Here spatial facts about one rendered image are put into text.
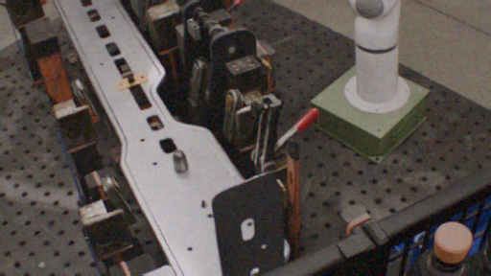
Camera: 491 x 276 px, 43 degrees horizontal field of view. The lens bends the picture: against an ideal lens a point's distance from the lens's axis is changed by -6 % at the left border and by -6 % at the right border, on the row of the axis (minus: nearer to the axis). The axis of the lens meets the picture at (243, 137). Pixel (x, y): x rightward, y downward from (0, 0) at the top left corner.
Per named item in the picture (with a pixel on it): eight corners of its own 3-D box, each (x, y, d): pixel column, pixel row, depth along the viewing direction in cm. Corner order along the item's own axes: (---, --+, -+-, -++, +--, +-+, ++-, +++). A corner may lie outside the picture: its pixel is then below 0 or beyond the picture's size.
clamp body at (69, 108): (75, 195, 179) (42, 103, 155) (114, 180, 183) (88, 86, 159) (84, 218, 173) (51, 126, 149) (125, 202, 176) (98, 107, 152)
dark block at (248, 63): (237, 186, 178) (223, 62, 149) (260, 176, 180) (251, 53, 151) (245, 198, 175) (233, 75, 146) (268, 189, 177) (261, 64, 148)
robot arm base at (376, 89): (377, 64, 196) (377, 14, 183) (422, 94, 184) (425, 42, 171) (331, 92, 189) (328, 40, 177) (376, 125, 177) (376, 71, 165)
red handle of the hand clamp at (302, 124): (253, 154, 135) (309, 102, 133) (259, 158, 137) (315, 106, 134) (263, 168, 132) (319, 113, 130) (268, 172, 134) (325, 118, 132)
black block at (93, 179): (102, 250, 165) (74, 174, 145) (139, 236, 168) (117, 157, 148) (111, 273, 160) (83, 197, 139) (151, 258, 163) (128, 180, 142)
